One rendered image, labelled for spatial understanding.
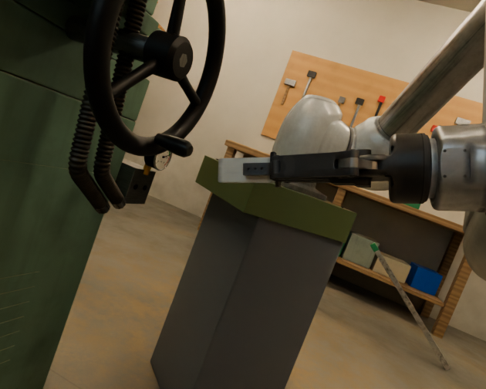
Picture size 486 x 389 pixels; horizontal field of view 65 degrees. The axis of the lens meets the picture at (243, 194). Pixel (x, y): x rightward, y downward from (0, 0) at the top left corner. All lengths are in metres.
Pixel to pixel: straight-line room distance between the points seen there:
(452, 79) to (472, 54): 0.06
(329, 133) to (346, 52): 3.04
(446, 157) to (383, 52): 3.70
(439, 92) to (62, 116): 0.80
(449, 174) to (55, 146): 0.58
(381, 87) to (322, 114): 2.90
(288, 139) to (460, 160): 0.71
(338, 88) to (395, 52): 0.61
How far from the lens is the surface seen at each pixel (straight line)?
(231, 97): 4.16
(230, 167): 0.47
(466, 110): 4.01
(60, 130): 0.70
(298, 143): 1.06
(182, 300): 1.22
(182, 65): 0.55
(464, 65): 0.99
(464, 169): 0.41
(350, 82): 3.97
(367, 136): 1.09
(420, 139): 0.43
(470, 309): 4.06
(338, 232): 1.08
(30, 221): 0.73
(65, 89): 0.69
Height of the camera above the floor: 0.71
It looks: 4 degrees down
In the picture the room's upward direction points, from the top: 21 degrees clockwise
